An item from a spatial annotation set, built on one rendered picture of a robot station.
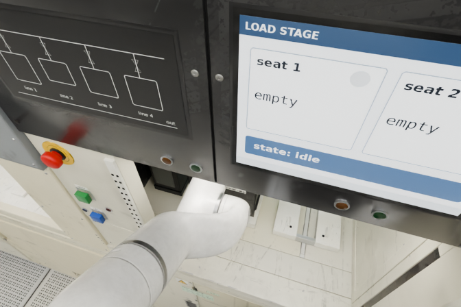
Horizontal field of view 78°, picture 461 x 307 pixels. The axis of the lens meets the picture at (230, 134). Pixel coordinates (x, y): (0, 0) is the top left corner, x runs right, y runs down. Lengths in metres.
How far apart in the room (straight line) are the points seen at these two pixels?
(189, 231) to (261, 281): 0.49
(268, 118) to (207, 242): 0.28
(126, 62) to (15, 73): 0.21
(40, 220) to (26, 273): 1.01
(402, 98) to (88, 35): 0.33
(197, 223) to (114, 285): 0.20
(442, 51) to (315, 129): 0.13
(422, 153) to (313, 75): 0.14
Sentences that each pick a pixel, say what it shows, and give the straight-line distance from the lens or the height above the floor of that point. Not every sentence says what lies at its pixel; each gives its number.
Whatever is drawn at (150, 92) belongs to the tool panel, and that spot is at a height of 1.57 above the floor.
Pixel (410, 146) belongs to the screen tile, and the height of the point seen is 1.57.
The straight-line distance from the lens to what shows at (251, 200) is 0.86.
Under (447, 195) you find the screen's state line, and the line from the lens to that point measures 0.42.
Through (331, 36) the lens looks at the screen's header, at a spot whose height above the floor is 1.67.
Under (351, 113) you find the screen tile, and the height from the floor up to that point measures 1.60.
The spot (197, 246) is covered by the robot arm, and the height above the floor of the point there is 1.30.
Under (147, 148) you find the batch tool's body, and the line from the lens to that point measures 0.47.
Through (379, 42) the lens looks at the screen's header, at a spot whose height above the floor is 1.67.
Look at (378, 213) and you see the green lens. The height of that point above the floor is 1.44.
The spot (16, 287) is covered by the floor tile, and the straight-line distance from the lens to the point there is 2.23.
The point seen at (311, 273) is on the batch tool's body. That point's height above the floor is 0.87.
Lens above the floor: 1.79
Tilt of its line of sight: 46 degrees down
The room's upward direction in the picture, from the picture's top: straight up
